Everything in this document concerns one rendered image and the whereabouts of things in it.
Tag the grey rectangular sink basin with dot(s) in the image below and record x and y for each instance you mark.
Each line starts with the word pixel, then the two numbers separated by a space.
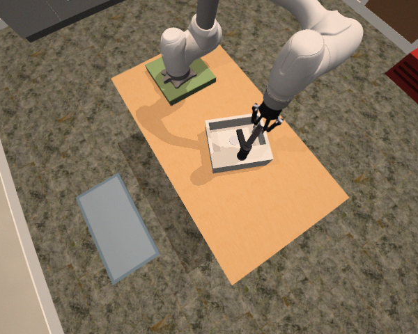
pixel 223 144

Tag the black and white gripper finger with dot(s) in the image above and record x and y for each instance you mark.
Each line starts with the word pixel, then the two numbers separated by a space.
pixel 254 115
pixel 268 129

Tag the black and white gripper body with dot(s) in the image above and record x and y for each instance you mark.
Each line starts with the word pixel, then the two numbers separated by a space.
pixel 268 112

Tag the black mixer tap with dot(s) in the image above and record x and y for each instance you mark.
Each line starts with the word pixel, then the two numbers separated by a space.
pixel 245 147

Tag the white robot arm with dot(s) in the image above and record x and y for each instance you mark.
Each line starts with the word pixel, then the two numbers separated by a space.
pixel 300 61

